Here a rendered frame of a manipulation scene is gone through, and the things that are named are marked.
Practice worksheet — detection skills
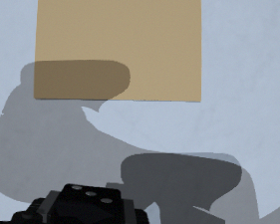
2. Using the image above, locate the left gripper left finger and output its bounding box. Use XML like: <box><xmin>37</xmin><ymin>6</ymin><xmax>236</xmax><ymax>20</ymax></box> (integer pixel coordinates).
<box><xmin>0</xmin><ymin>190</ymin><xmax>61</xmax><ymax>224</ymax></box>

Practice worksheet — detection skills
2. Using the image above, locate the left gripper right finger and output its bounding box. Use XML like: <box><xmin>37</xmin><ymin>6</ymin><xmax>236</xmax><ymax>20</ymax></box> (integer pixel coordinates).
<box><xmin>120</xmin><ymin>199</ymin><xmax>149</xmax><ymax>224</ymax></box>

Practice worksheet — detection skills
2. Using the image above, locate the tan square mat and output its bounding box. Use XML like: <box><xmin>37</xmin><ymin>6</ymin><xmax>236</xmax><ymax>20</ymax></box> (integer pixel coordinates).
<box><xmin>34</xmin><ymin>0</ymin><xmax>201</xmax><ymax>102</ymax></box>

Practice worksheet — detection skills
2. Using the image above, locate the black die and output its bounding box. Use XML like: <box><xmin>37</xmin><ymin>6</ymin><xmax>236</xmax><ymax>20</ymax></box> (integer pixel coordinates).
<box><xmin>54</xmin><ymin>183</ymin><xmax>122</xmax><ymax>224</ymax></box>

